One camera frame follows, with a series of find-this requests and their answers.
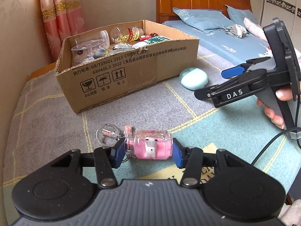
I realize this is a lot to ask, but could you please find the mint green round case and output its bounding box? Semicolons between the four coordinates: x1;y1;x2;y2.
179;67;209;91

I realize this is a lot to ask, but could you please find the blue floral bed sheet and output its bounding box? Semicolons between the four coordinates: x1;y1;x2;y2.
163;21;272;65

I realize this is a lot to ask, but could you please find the black cable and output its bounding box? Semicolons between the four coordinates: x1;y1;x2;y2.
250;126;301;166

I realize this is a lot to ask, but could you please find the jar with yellow capsules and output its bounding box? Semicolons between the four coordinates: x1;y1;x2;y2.
110;27;144;43

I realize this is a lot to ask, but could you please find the pink folded quilt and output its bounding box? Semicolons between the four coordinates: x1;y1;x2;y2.
243;17;267;42

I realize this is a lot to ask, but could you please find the green white card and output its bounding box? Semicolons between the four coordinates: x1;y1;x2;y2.
132;35;170;48

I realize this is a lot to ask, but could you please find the pink curtain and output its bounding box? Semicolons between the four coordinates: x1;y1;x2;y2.
40;0;85;60

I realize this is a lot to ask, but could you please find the grey animal figurine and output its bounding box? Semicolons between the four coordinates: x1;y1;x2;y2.
93;47;110;59

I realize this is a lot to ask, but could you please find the person right hand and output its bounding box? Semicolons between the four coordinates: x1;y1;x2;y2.
255;84;300;130

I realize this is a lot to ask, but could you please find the cardboard box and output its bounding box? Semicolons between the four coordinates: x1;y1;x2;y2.
55;20;199;113

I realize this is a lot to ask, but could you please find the clear square container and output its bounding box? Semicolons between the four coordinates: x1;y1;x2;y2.
71;39;107;66

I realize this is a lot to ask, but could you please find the grey crumpled cloth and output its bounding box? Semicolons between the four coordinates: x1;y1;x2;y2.
224;24;248;38

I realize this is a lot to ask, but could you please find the blue floral pillow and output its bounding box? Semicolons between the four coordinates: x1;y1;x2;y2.
173;7;234;31

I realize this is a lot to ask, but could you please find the clear plastic jar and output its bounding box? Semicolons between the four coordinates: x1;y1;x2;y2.
72;30;110;50

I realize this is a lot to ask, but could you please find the grey checked blanket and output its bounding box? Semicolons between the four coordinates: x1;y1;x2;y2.
3;44;301;225

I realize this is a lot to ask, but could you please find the pink pig keychain bottle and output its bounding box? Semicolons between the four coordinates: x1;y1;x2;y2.
96;124;173;160

